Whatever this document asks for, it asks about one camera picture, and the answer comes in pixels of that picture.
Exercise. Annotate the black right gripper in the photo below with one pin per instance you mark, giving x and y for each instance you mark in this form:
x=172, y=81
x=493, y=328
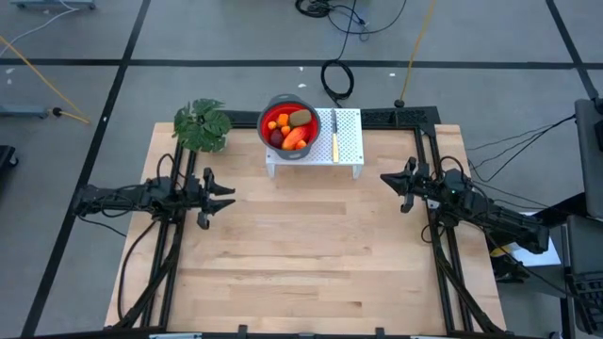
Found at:
x=417, y=186

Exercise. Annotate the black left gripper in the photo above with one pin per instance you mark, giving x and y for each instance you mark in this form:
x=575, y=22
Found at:
x=205, y=198

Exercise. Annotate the dark red round fruit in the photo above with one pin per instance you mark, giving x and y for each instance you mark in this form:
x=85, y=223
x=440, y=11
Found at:
x=276, y=138

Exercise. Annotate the red orange pepper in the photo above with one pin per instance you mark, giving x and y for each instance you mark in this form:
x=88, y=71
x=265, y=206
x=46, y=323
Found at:
x=295, y=138

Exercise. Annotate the small round orange fruit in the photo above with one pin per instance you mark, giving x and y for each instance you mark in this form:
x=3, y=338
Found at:
x=282, y=119

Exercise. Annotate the brown green kiwi fruit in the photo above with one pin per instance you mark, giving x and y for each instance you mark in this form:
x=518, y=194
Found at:
x=300, y=117

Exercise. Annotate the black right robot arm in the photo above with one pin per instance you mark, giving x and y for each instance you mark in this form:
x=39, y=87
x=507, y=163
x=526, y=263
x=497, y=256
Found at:
x=494, y=212

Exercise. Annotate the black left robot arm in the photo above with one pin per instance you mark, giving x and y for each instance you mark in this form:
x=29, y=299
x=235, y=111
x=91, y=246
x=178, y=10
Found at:
x=127, y=195

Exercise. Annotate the white perforated shelf riser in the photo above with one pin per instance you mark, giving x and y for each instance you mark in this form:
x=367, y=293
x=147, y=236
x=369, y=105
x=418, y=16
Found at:
x=348, y=136

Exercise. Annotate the green potted plant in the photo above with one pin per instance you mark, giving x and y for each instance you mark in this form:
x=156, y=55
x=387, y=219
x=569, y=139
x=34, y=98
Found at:
x=202, y=124

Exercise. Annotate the red grey collapsible colander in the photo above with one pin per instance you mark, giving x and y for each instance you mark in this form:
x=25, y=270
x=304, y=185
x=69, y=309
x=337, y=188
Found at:
x=264, y=117

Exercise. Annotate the black plastic table clamp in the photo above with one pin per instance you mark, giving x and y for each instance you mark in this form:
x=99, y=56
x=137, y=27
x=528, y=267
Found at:
x=378, y=332
x=242, y=331

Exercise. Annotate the white box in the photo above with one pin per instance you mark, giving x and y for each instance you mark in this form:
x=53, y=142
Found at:
x=542, y=258

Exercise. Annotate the grey cabinet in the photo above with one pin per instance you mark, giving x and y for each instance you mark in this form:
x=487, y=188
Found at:
x=591, y=160

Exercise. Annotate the dark desk with keyboard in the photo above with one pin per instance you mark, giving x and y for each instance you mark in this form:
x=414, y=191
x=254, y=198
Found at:
x=584, y=245

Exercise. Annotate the grey floor bar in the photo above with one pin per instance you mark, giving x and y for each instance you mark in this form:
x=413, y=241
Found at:
x=23, y=111

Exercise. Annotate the black wheeled stand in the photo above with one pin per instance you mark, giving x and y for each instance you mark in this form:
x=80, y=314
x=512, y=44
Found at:
x=5, y=157

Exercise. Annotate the grey cart base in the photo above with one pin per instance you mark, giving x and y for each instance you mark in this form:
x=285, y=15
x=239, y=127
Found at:
x=52, y=4

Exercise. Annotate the silver aluminium bracket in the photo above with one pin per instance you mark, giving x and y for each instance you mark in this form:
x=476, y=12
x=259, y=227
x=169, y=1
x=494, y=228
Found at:
x=174, y=336

